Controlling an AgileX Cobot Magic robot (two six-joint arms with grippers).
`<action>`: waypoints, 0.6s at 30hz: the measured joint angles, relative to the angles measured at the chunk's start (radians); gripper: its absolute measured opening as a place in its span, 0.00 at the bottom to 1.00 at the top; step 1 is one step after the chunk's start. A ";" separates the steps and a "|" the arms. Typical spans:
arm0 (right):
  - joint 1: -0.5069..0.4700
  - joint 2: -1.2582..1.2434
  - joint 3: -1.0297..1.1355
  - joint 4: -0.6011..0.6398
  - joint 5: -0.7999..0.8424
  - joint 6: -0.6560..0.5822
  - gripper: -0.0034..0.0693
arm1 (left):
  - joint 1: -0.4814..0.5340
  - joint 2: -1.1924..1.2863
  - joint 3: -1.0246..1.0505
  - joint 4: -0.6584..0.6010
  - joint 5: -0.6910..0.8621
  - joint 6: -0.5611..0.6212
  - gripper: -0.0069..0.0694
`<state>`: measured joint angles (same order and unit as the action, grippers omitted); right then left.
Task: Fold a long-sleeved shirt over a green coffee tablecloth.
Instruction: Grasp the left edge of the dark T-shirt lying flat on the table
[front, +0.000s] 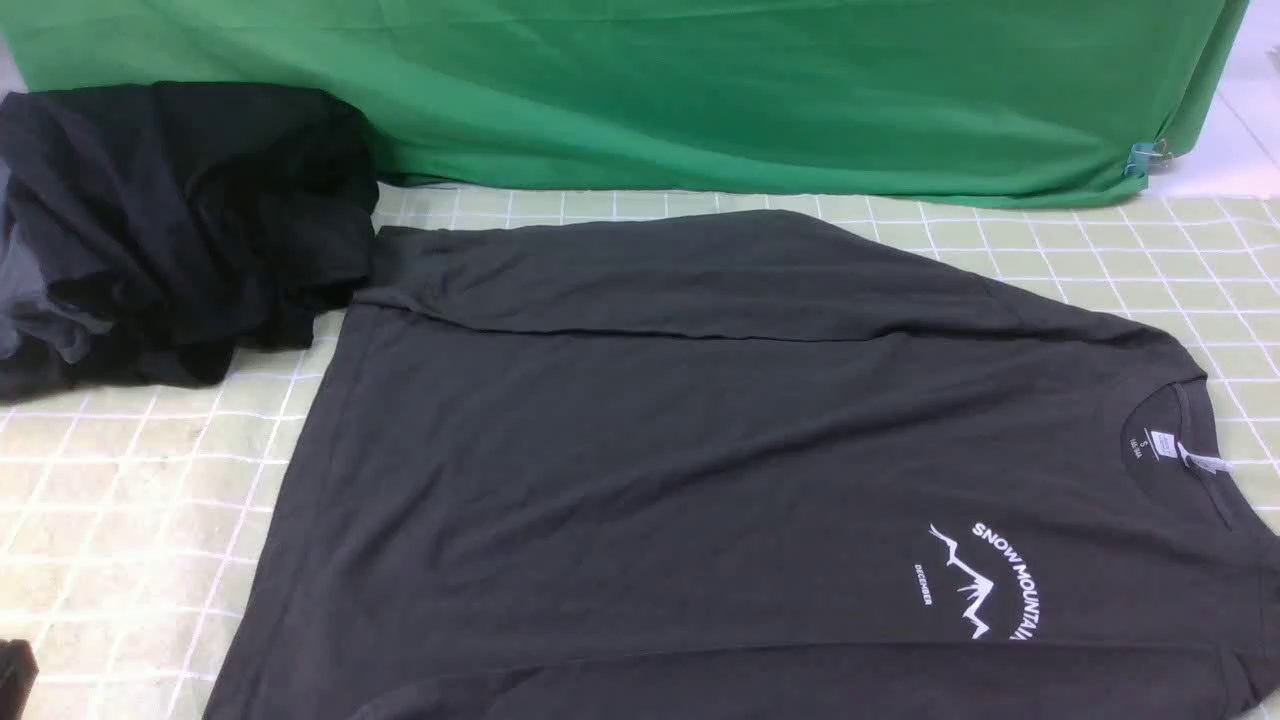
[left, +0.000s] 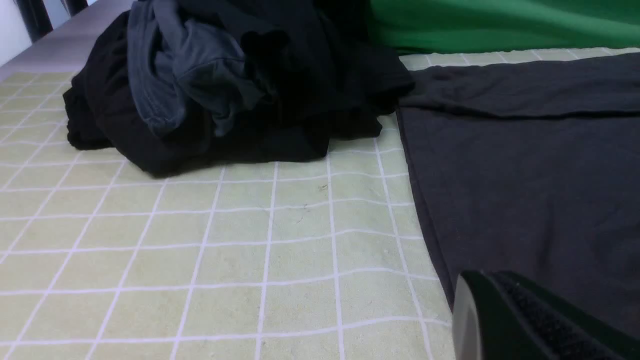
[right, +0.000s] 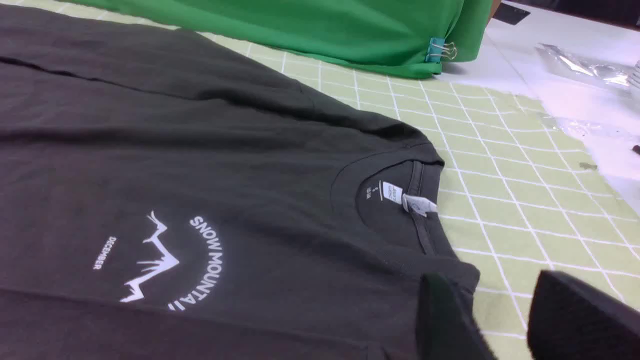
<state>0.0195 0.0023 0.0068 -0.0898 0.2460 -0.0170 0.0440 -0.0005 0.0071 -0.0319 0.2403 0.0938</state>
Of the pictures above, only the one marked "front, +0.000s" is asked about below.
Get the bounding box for gray long-sleeve top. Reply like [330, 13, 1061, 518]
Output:
[205, 210, 1277, 719]

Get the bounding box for green backdrop cloth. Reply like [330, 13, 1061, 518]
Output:
[3, 1, 1248, 209]

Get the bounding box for black clothes pile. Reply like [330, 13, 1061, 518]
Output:
[1, 82, 379, 404]

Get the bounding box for light green checkered tablecloth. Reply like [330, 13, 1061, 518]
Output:
[1, 186, 1279, 719]

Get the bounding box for blue binder clip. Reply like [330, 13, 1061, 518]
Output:
[1123, 138, 1176, 178]

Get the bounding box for black robot arm, camera left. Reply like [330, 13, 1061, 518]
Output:
[0, 639, 38, 720]

